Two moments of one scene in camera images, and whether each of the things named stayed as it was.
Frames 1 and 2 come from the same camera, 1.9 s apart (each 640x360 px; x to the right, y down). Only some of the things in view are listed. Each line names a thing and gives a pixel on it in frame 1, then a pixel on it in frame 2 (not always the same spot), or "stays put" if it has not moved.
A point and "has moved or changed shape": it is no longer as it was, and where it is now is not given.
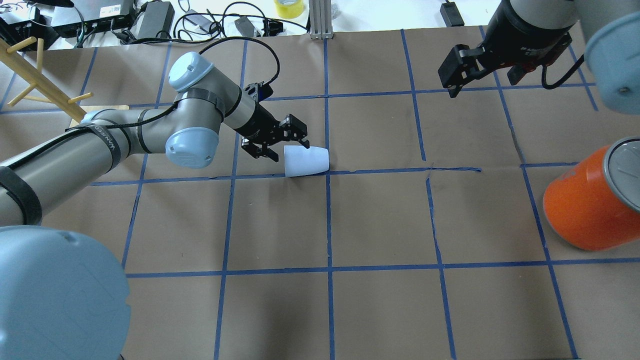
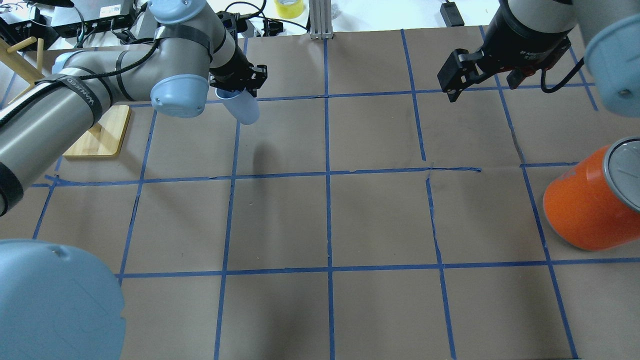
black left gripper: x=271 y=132 -> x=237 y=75
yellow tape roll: x=288 y=9 stays put
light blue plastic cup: x=299 y=160 has moved or changed shape
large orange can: x=595 y=205 stays put
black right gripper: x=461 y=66 stays put
